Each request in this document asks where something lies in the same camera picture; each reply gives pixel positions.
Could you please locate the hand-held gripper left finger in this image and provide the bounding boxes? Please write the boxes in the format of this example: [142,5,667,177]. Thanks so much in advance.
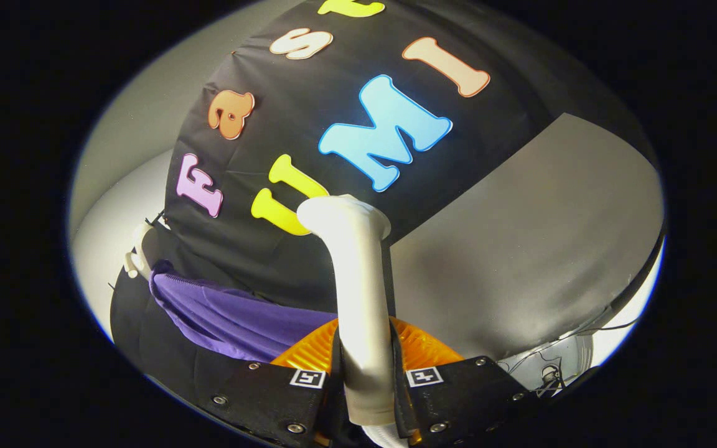
[190,319,342,448]

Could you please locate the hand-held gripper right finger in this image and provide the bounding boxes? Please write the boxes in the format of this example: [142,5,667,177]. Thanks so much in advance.
[388,317,543,448]

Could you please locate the purple jacket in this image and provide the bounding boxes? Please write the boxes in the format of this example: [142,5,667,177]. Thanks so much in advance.
[149,261,339,363]

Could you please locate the white garment steamer head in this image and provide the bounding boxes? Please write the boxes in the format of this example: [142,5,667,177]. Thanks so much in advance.
[296,194,396,427]

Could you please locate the white clothes hanger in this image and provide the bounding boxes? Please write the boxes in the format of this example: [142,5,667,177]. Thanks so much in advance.
[124,218,169,281]

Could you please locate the grey cabinet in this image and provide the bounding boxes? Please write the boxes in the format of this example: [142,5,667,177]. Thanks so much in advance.
[390,112,667,374]

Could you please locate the thin black cables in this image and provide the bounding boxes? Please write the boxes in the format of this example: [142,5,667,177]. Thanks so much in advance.
[499,311,639,399]

